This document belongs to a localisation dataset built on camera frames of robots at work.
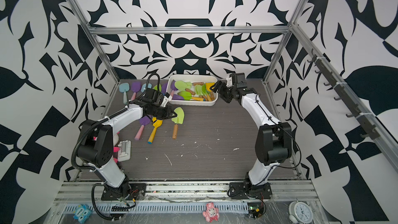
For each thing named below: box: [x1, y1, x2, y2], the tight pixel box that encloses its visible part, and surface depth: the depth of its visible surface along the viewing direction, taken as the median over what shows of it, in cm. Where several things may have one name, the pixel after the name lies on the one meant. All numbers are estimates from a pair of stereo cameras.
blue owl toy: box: [73, 203, 92, 224], surface depth 69 cm
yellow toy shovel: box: [147, 116, 164, 145], surface depth 93 cm
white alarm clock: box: [288, 200, 314, 224], surface depth 67 cm
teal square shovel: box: [118, 82, 131, 105], surface depth 117 cm
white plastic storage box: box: [166, 74, 219, 107], surface depth 114 cm
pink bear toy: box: [202, 202, 220, 223], surface depth 68 cm
